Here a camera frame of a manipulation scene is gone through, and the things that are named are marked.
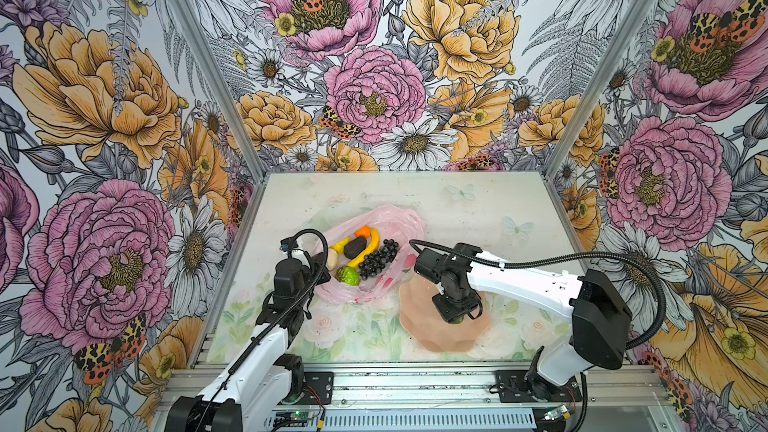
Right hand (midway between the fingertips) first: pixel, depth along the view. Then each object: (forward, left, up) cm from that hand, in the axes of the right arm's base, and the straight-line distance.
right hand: (460, 323), depth 77 cm
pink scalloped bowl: (+5, +10, -9) cm, 14 cm away
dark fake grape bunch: (+20, +23, -3) cm, 30 cm away
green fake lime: (+15, +29, -1) cm, 33 cm away
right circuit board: (-18, -21, -9) cm, 29 cm away
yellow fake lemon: (+25, +33, -2) cm, 42 cm away
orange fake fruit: (+31, +25, -3) cm, 40 cm away
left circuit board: (-17, +41, -8) cm, 45 cm away
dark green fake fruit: (+1, 0, 0) cm, 1 cm away
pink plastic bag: (+34, +16, -3) cm, 38 cm away
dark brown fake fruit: (+26, +29, -3) cm, 39 cm away
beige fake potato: (+21, +35, -4) cm, 41 cm away
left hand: (+17, +36, +2) cm, 40 cm away
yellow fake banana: (+28, +23, -6) cm, 36 cm away
